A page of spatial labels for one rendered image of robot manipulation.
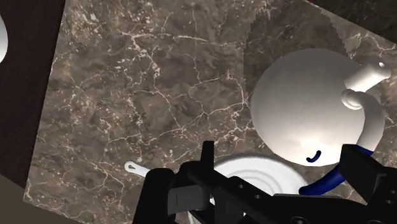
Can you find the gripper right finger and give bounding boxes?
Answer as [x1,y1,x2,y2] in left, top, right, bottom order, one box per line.
[337,143,397,224]

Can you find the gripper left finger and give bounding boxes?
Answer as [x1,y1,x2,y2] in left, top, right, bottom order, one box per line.
[132,141,280,224]

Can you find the white plate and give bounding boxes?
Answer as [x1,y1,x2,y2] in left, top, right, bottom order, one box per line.
[209,156,309,206]

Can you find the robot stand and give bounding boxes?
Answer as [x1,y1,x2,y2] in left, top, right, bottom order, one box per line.
[0,0,67,190]

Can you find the white teapot with blue handle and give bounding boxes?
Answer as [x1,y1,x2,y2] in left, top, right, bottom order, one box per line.
[250,47,393,197]

